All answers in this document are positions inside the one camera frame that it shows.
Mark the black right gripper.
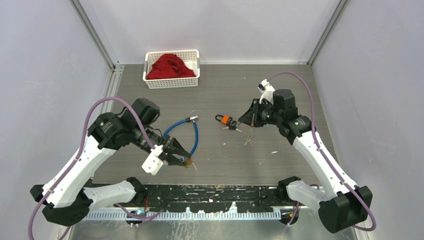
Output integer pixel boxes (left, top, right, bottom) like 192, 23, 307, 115
239, 98, 282, 128

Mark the brass padlock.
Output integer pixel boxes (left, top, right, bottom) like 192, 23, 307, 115
183, 158, 193, 168

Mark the black headed key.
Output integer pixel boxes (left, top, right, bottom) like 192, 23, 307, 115
222, 120, 243, 133

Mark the orange black padlock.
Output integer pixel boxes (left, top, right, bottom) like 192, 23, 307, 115
215, 114, 233, 126

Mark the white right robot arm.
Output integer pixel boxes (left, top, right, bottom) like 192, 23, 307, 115
238, 89, 373, 233

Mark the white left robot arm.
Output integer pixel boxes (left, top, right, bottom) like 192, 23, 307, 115
30, 98, 192, 227

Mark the silver key bunch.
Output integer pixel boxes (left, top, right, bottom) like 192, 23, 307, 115
244, 135, 254, 146

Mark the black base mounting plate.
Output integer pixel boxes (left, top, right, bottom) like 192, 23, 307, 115
99, 184, 311, 215

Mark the white perforated plastic basket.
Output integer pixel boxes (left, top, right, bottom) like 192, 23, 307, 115
142, 49, 200, 89

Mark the red cloth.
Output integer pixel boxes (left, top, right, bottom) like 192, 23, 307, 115
146, 53, 196, 80

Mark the blue cable lock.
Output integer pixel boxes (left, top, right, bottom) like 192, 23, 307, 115
164, 115, 200, 155

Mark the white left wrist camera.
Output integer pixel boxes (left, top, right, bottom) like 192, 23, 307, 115
141, 145, 168, 176

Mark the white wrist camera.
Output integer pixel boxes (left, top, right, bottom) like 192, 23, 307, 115
141, 145, 168, 176
257, 79, 275, 104

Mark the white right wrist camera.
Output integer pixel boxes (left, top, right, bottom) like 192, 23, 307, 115
257, 79, 275, 104

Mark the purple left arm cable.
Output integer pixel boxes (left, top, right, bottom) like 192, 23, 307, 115
28, 96, 167, 240

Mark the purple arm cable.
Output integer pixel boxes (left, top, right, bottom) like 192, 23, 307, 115
28, 96, 167, 240
268, 71, 378, 232

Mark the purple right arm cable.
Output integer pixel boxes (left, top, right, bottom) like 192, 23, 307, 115
268, 71, 378, 232

